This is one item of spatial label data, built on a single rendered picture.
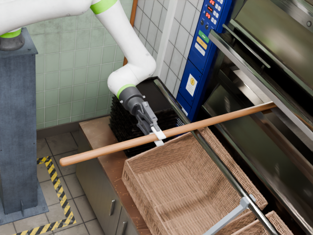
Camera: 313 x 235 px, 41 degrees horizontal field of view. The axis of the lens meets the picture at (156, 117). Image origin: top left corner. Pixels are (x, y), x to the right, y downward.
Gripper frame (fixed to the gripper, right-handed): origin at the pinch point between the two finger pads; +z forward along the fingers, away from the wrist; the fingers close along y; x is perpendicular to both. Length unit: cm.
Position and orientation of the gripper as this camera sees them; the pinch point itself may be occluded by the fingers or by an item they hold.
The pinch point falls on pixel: (157, 135)
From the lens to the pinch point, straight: 162.9
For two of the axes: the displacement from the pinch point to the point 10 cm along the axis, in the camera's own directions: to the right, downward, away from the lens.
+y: -1.8, 7.3, 6.6
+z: 4.8, 6.5, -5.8
